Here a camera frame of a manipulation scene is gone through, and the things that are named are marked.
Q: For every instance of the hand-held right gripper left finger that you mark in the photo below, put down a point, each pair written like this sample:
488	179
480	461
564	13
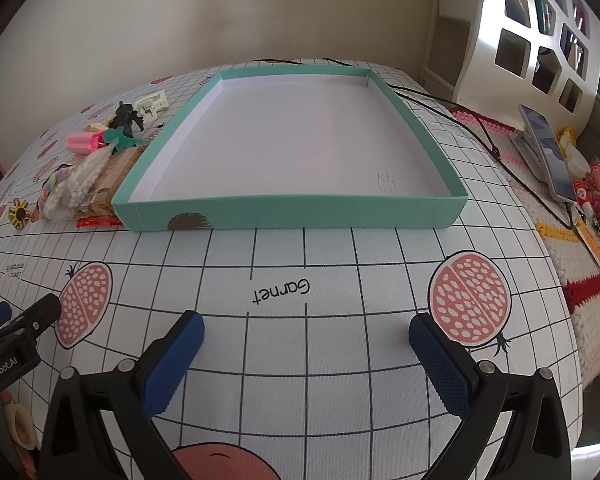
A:
175	362

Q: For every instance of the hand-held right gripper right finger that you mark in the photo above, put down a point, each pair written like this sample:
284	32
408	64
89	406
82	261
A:
440	370

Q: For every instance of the red snack packet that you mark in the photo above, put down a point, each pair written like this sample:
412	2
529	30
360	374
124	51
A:
97	221

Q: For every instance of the bag of white beads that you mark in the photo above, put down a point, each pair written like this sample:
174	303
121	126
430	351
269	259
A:
80	180

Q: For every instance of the teal hair clip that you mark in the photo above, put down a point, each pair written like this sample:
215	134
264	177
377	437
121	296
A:
117	138

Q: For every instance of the teal cardboard box tray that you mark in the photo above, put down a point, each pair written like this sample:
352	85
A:
305	212

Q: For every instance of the black toy figure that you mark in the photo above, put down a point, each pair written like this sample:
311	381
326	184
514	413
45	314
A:
125	119

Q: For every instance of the sunflower hair clip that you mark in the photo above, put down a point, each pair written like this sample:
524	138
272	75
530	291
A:
20	213

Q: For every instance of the pomegranate print tablecloth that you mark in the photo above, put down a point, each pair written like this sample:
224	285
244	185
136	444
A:
305	360

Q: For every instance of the crocheted mat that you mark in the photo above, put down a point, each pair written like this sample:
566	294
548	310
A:
580	320

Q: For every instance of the tan wooden item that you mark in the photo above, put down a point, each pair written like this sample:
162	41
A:
124	170

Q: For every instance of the light pink hair roller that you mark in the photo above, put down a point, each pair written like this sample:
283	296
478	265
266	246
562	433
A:
80	141

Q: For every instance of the yellow card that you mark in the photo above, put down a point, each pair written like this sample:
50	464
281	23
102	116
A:
592	245

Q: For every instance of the cream lace scrunchie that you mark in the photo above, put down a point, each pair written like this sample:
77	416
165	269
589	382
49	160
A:
96	125

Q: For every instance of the grey phone stand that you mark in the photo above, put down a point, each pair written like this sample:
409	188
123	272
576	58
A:
525	154

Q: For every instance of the white hair claw clip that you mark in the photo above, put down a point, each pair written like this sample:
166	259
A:
152	104

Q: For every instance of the smartphone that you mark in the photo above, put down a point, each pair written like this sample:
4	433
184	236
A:
545	145

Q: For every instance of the white cutout shelf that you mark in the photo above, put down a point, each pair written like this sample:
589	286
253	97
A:
485	25

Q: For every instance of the row of colourful books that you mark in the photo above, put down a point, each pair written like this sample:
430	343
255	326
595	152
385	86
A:
545	7

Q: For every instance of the white wooden frame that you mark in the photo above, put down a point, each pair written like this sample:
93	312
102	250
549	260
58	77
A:
432	35

